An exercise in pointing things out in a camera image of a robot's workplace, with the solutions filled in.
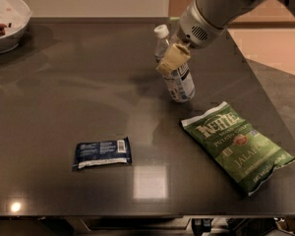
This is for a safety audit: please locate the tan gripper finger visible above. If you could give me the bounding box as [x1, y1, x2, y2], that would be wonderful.
[156, 43, 191, 76]

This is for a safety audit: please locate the clear plastic water bottle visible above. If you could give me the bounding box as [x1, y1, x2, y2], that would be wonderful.
[153, 25, 195, 102]

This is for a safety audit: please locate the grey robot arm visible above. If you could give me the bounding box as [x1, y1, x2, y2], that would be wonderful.
[156, 0, 295, 76]

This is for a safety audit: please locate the dark blue snack packet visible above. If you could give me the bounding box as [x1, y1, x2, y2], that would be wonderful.
[72, 138, 132, 171]

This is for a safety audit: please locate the green Kettle chips bag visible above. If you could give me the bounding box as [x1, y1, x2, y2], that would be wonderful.
[181, 101, 295, 196]

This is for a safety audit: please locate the white bowl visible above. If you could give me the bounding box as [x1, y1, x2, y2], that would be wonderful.
[0, 0, 32, 54]

